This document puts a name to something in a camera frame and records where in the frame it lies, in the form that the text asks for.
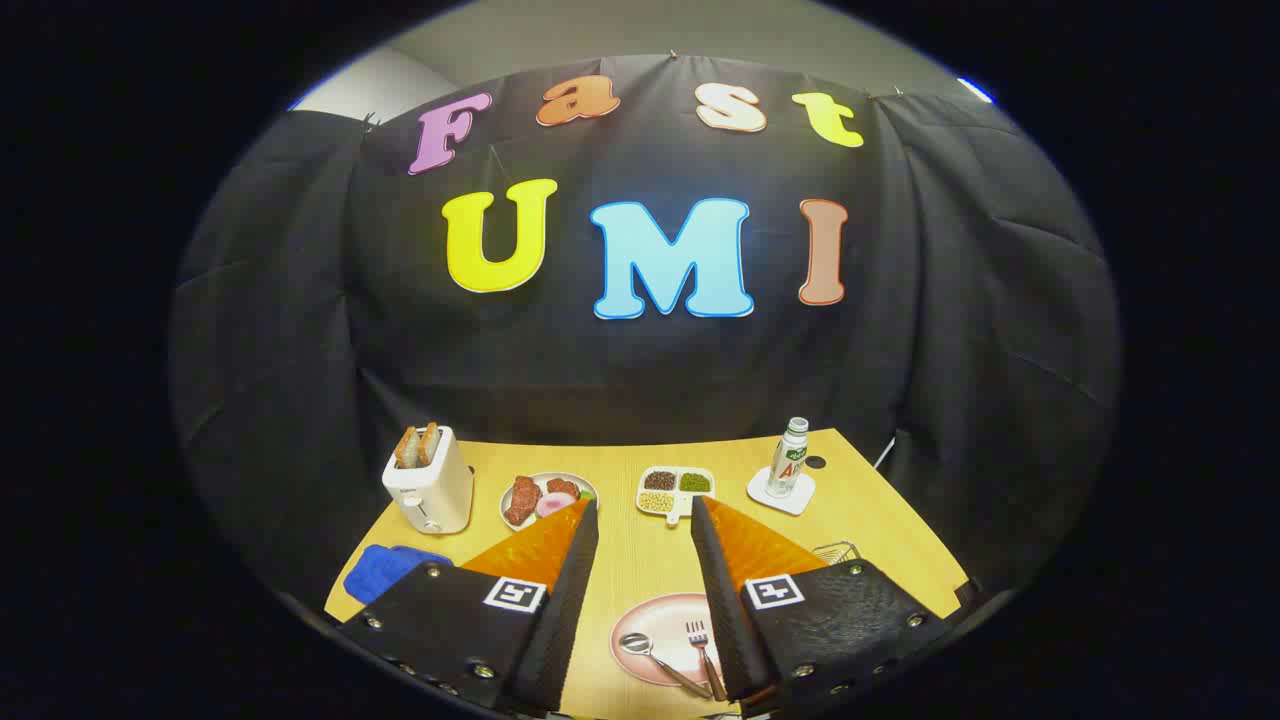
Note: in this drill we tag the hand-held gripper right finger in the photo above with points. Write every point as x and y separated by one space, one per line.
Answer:
722 600

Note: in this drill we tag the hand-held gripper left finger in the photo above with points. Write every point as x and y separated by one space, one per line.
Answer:
560 600

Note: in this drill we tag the pink round plate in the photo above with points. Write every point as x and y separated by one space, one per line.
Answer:
660 615

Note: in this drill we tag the white oval food plate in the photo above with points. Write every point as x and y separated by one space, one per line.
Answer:
512 524

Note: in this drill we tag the pink ham slice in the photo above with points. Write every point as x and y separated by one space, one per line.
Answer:
551 505

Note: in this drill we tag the large brown meat piece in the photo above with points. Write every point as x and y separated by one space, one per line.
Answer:
522 500

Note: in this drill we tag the small brown meat piece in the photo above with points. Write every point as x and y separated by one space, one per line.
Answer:
562 488

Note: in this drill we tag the white divided bean tray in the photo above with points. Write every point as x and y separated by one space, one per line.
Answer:
675 495

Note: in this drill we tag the white square coaster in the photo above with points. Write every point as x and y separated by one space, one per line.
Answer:
790 503

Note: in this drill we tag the white plastic bottle green cap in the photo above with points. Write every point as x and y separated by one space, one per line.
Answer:
786 465

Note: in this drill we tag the white toaster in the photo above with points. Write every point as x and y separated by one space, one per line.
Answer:
432 492

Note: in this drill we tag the blue cloth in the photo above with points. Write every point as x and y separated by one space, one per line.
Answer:
385 570

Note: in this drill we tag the brown toast slice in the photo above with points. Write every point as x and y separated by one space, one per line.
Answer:
429 443
405 448

